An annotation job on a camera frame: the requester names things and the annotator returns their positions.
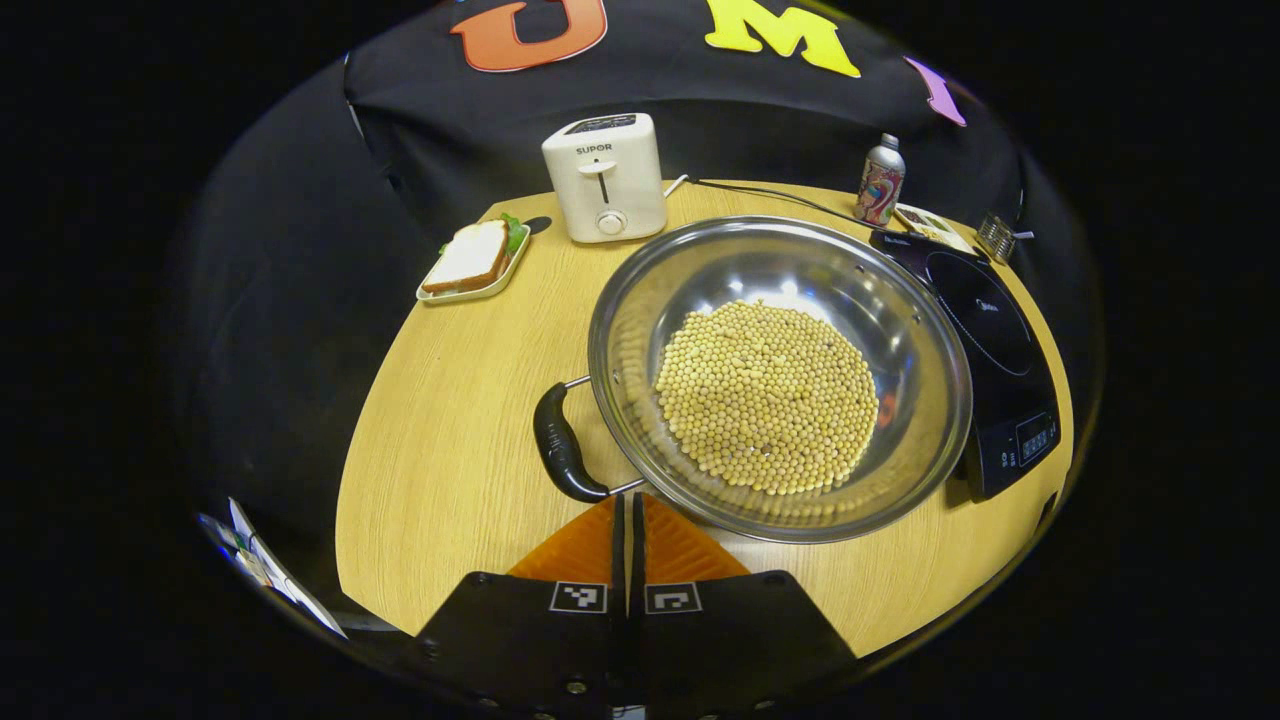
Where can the stainless steel pot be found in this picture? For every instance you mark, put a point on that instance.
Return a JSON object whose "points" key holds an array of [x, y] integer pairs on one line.
{"points": [[750, 260]]}

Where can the black table grommet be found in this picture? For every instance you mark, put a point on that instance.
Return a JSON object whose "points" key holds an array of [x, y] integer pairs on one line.
{"points": [[538, 225]]}

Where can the pile of soybeans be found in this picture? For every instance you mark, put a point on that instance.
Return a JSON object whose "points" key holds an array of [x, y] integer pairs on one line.
{"points": [[765, 400]]}

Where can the white divided spice tray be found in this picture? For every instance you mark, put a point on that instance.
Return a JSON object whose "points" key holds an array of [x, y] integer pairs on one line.
{"points": [[930, 225]]}

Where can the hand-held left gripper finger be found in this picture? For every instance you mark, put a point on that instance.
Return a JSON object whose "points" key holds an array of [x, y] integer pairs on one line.
{"points": [[637, 545], [620, 540]]}

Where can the white printed sheets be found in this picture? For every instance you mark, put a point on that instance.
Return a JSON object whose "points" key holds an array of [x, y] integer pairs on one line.
{"points": [[280, 585]]}

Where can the white toaster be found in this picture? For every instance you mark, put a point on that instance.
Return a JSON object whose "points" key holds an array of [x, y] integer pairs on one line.
{"points": [[605, 200]]}

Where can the silver bottle with colourful label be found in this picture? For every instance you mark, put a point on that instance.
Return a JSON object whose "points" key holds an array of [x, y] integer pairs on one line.
{"points": [[880, 190]]}

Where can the white rectangular plate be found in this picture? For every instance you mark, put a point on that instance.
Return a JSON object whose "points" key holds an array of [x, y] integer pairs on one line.
{"points": [[470, 295]]}

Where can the black induction cooktop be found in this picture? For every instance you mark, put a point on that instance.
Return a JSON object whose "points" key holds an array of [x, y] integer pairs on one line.
{"points": [[990, 320]]}

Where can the sandwich with lettuce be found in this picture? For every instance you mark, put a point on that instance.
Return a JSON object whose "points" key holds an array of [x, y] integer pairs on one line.
{"points": [[465, 258]]}

